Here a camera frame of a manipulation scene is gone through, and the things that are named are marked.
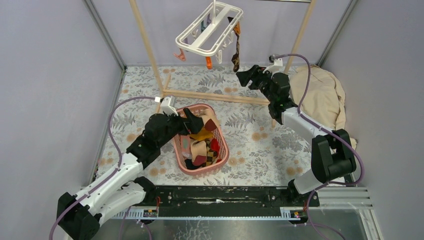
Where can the mustard yellow sock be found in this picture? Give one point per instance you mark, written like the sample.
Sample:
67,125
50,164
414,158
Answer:
202,135

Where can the wooden clothes rack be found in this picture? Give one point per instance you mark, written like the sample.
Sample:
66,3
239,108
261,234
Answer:
163,88

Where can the navy sock red cuff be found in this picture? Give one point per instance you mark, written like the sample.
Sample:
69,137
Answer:
189,165

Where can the beige cloth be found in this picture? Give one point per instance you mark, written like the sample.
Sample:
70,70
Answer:
323,99

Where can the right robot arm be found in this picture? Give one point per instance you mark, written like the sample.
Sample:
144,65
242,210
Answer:
332,155

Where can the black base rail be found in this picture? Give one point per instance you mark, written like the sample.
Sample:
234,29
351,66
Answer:
224,201

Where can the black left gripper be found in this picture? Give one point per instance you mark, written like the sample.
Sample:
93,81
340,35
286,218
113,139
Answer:
194,124

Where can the brown argyle sock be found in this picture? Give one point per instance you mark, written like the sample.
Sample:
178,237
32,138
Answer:
236,57
211,156

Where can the pink clothes peg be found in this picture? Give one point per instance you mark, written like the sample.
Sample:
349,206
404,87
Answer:
181,55

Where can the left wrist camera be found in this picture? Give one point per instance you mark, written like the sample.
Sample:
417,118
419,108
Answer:
167,105

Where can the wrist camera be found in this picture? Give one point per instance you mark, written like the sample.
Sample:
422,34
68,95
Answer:
276,65
167,105

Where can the floral patterned mat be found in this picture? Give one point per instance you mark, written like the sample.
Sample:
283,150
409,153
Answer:
260,153

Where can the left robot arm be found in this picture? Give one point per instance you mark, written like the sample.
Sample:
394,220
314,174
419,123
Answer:
81,215

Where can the pink laundry basket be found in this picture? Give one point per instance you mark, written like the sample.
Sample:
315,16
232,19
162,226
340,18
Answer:
224,153

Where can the white plastic clip hanger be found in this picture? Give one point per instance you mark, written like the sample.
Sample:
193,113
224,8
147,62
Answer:
211,32

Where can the orange clothes peg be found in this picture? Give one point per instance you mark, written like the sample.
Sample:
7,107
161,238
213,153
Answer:
209,63

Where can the beige purple striped sock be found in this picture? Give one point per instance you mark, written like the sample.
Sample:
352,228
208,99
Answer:
199,152

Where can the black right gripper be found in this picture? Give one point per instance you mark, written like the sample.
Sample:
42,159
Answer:
245,77

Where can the pink green patterned sock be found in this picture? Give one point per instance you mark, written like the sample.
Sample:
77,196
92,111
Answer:
185,144

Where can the red snowflake sock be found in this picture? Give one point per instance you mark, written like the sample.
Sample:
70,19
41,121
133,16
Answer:
214,145

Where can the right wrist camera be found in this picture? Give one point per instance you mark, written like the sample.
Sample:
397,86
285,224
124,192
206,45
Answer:
276,65

